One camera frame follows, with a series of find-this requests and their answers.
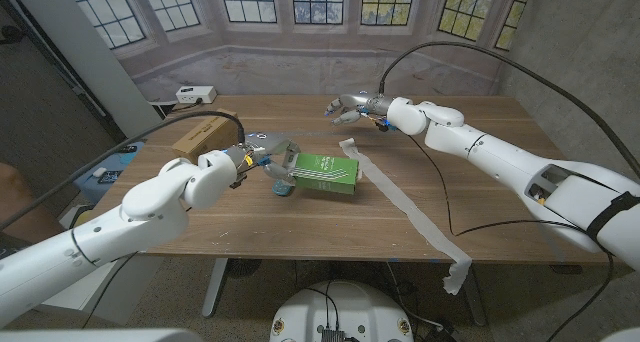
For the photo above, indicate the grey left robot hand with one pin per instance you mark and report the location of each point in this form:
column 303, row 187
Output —
column 275, row 144

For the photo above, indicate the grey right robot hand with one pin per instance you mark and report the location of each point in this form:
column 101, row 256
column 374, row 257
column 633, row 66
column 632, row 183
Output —
column 357, row 103

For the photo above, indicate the green white package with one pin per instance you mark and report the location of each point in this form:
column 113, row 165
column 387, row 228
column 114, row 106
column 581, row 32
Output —
column 325, row 174

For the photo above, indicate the white bandage strip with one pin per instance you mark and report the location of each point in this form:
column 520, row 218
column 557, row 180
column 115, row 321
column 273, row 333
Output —
column 395, row 194

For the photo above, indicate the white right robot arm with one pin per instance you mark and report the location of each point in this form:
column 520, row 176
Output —
column 500, row 157

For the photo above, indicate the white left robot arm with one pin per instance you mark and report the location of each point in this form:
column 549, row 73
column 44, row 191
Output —
column 125, row 227

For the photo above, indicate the teal TV remote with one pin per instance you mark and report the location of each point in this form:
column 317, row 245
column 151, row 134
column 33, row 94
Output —
column 283, row 189

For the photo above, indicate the cardboard packing box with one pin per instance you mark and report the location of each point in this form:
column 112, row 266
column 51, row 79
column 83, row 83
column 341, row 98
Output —
column 202, row 137

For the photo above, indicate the black remote control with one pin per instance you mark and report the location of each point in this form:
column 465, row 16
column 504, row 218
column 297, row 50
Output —
column 121, row 148

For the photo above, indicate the printed window backdrop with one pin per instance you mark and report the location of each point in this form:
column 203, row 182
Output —
column 320, row 67

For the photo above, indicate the white power strip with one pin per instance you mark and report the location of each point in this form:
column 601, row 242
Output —
column 195, row 94

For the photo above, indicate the blue stool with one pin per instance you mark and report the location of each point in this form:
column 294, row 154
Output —
column 125, row 169

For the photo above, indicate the white table leg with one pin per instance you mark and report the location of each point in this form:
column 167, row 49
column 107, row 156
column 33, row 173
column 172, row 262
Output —
column 215, row 287

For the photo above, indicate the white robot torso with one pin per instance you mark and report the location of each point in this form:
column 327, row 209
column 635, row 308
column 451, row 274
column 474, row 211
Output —
column 340, row 307

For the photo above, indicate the small white object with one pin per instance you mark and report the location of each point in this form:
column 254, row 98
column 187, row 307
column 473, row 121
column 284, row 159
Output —
column 100, row 172

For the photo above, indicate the white floor board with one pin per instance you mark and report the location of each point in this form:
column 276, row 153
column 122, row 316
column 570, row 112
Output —
column 135, row 287

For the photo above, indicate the grey table leg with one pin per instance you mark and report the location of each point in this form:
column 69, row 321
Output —
column 475, row 302

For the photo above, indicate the dark perforated panel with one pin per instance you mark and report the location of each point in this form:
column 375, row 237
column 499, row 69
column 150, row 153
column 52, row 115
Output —
column 40, row 107

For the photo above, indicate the person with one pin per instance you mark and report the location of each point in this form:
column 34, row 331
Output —
column 12, row 197

